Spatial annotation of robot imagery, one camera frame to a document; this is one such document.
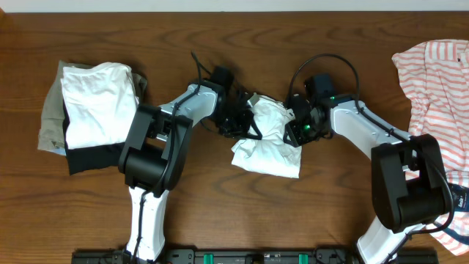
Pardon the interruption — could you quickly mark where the white t-shirt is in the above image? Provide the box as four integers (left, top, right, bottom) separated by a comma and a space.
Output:
232, 95, 302, 178

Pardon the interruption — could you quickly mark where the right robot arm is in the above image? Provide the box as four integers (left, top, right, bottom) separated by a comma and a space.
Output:
284, 95, 455, 263

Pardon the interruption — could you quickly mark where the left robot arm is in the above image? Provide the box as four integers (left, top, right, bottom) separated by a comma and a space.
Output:
118, 80, 262, 263

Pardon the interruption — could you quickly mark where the red white striped shirt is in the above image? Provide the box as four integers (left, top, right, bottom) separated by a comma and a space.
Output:
392, 40, 468, 256

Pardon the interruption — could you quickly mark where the folded white shirt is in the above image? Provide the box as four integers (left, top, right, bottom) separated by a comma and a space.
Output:
61, 62, 139, 150

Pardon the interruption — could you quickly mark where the folded black garment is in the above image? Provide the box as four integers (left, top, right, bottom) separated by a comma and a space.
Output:
62, 103, 125, 175

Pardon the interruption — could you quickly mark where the light blue folded garment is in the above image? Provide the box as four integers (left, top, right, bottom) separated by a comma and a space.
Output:
51, 147, 66, 156

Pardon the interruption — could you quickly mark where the folded olive garment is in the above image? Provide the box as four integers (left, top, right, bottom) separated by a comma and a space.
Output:
38, 61, 147, 152

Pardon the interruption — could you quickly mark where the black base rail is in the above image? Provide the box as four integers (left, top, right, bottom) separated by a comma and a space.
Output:
71, 240, 439, 264

